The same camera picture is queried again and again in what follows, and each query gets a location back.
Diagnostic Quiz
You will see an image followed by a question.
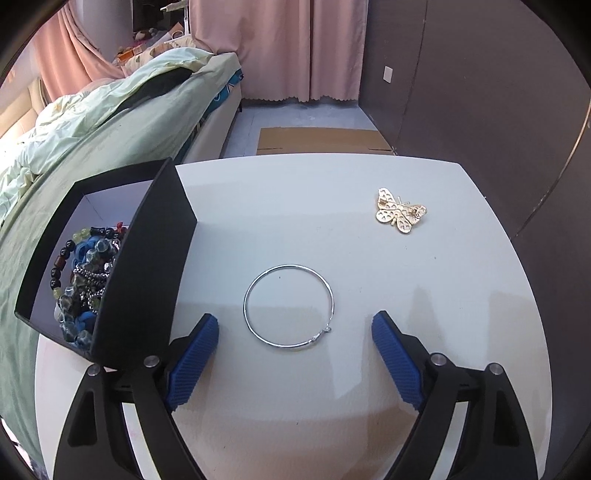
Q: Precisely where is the dark beaded bracelets pile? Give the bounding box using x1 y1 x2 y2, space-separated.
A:
48 223 130 347

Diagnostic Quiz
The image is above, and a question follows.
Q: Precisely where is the black jewelry box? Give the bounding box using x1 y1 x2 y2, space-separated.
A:
15 160 197 369

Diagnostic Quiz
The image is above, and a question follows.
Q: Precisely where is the silver bangle hoop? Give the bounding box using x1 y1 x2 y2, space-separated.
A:
242 264 335 351

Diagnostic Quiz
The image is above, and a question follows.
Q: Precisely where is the gold butterfly brooch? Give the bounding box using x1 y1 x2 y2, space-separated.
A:
376 188 428 234

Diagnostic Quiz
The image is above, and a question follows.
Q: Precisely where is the light green duvet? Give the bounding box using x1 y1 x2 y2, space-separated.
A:
1 47 212 219

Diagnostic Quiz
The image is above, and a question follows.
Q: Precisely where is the bed with green sheet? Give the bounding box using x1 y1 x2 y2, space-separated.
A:
1 53 242 462

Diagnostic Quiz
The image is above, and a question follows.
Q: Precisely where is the flat brown cardboard sheet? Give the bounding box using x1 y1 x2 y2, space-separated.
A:
256 127 394 155

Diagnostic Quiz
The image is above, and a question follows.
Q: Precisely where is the patterned pillow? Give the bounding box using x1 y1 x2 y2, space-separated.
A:
114 35 197 70

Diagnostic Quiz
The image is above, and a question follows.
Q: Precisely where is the pink curtain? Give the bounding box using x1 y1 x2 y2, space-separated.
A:
32 1 368 102

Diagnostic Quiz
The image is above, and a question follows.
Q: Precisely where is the white wall socket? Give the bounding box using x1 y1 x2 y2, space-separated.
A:
383 66 394 84

